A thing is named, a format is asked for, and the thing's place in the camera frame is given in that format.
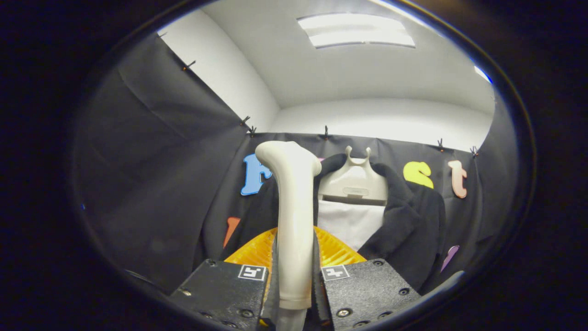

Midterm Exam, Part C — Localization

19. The black suit jacket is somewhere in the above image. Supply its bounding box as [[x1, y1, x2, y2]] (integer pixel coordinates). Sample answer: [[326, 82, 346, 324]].
[[220, 153, 447, 292]]

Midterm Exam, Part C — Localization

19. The white steamer clothes hanger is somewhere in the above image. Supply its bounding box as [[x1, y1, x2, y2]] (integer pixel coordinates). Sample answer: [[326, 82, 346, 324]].
[[317, 146, 389, 206]]

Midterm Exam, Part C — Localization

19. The ceiling light panel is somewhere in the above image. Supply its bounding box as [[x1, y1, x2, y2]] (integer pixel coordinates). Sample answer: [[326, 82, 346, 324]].
[[296, 13, 416, 49]]

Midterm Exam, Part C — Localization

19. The white garment steamer wand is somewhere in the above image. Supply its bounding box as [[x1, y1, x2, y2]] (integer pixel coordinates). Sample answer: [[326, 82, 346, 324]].
[[255, 140, 322, 331]]

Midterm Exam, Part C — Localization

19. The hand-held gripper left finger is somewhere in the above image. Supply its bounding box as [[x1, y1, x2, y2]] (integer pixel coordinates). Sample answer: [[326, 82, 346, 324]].
[[169, 226, 279, 329]]

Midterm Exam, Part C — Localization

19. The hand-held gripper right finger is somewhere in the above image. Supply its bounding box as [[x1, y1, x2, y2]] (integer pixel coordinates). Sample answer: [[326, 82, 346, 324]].
[[313, 225, 421, 331]]

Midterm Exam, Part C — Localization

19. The black backdrop cloth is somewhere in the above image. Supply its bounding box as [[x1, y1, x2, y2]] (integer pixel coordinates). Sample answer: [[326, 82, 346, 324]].
[[73, 32, 520, 295]]

